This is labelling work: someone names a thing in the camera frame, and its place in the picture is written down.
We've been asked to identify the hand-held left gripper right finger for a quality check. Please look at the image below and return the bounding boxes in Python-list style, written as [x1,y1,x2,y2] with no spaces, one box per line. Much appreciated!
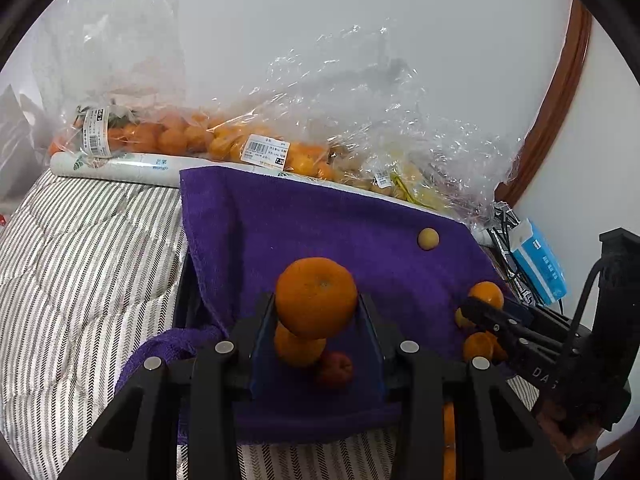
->
[357,292,576,480]

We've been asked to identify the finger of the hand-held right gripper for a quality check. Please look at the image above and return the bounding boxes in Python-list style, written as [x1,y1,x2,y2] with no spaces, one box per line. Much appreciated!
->
[504,302,540,330]
[459,296,551,372]

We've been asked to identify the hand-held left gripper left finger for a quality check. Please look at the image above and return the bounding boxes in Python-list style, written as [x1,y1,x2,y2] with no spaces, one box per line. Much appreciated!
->
[62,292,277,480]

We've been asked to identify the black and white patterned cloth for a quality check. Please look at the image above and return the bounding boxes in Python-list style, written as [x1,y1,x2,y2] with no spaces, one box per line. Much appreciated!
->
[492,204,522,241]

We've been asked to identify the white plastic bag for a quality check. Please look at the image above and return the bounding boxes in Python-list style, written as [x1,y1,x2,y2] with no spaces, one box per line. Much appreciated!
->
[0,85,42,202]

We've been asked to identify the large tangerine with stem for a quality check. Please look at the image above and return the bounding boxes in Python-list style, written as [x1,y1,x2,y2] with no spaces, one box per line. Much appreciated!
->
[462,331,508,363]

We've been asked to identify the purple towel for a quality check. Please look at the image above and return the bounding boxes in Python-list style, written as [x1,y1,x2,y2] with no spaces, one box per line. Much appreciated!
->
[114,166,516,445]

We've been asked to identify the clear bag of leafy tangerines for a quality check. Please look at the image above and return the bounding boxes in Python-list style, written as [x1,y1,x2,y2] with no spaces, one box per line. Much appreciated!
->
[32,0,202,158]

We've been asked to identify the blue tissue pack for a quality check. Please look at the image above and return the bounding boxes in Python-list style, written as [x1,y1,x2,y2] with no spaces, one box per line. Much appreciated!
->
[510,219,570,306]

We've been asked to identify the oval orange kumquat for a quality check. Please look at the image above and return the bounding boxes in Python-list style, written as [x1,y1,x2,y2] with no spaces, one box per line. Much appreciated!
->
[273,322,327,367]

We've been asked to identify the black cables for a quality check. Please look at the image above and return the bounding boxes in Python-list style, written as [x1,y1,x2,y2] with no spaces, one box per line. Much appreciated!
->
[487,204,532,302]

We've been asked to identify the orange tangerine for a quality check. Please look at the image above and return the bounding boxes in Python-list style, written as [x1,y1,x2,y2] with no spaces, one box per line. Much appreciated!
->
[467,281,505,311]
[275,257,359,339]
[442,402,457,448]

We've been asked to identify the clear bag of small oranges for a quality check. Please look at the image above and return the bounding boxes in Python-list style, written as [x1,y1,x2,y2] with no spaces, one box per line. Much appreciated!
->
[190,50,342,182]

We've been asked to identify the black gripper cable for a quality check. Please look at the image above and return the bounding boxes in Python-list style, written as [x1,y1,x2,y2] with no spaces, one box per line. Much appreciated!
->
[567,257,608,363]

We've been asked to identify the small red fruit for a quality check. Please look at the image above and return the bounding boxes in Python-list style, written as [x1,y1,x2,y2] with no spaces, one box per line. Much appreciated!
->
[315,351,354,390]

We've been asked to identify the brown wooden frame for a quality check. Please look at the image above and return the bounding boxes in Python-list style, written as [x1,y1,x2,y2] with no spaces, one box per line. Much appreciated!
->
[495,0,594,208]

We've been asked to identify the white printed roll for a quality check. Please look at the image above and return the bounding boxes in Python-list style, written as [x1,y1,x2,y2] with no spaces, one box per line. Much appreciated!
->
[50,152,483,241]

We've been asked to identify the clear bag of yellow fruit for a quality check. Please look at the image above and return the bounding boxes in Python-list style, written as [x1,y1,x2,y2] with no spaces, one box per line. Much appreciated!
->
[327,20,527,227]

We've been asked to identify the striped quilt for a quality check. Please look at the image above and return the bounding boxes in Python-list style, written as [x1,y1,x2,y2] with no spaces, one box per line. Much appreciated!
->
[0,167,542,480]

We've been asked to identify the person's right hand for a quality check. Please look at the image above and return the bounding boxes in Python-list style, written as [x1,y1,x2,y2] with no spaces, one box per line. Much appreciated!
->
[534,400,602,462]

